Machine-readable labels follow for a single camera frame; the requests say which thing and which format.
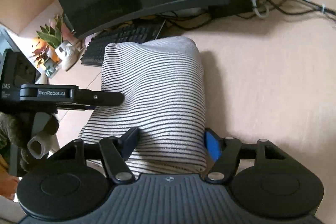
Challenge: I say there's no black cable bundle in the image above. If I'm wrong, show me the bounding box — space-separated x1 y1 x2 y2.
162 0 336 30

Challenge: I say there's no left gloved hand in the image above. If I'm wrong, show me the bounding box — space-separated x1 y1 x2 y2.
1 112 47 172

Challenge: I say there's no black mechanical keyboard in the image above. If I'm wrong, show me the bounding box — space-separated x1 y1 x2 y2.
80 19 165 67

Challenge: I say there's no striped grey knit sweater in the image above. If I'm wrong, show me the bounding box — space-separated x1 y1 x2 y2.
79 36 206 176

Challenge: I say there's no potted succulent plant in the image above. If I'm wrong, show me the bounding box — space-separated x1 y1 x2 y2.
31 14 80 77

